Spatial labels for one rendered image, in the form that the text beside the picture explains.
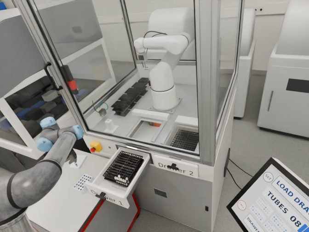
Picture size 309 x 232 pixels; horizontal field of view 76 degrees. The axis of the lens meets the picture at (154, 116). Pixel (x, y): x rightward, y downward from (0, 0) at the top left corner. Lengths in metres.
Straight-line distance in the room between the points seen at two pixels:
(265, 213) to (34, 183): 0.84
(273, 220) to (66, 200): 1.19
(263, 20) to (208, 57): 3.18
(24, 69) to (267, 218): 1.68
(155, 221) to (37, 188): 1.50
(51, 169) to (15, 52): 1.08
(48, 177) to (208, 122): 0.70
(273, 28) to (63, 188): 3.68
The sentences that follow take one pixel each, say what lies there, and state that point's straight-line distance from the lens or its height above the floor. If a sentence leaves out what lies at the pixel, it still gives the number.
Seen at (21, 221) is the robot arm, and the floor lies 1.28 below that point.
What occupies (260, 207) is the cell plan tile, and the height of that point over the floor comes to 1.06.
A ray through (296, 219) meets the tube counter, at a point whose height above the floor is 1.12.
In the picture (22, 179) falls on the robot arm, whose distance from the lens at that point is 0.77.
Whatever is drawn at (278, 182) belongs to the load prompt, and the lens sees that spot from 0.93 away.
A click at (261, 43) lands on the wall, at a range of 4.06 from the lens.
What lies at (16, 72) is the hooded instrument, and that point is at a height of 1.47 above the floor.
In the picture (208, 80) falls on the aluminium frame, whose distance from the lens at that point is 0.86.
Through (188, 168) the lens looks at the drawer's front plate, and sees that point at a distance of 1.25.
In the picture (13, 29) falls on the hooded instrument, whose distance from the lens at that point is 1.72.
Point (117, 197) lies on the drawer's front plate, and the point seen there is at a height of 0.91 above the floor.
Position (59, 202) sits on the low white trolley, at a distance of 1.56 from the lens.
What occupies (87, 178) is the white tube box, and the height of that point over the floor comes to 0.80.
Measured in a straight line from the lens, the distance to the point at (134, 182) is 1.27.
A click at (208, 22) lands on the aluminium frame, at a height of 1.71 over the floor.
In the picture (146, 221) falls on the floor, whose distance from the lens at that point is 2.12.
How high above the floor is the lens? 1.88
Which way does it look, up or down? 36 degrees down
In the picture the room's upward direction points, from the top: 11 degrees counter-clockwise
